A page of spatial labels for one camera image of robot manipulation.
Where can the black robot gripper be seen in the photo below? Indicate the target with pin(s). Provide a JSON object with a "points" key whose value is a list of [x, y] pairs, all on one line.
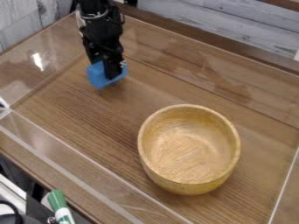
{"points": [[102, 31]]}

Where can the blue foam block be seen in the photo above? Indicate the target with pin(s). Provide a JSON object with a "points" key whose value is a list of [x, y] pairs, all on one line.
{"points": [[98, 78]]}

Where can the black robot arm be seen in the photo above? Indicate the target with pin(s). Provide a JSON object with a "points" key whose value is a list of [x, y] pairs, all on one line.
{"points": [[94, 6]]}

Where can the brown wooden bowl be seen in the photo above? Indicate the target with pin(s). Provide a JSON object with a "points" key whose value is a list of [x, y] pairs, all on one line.
{"points": [[189, 146]]}

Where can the green and white marker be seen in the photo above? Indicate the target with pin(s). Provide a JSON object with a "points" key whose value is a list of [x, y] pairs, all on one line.
{"points": [[59, 207]]}

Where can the clear acrylic corner bracket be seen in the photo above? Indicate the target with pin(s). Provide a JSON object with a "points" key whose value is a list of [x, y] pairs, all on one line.
{"points": [[79, 21]]}

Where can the clear acrylic tray wall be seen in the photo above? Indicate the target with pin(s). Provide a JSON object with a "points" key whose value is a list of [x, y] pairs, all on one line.
{"points": [[94, 189]]}

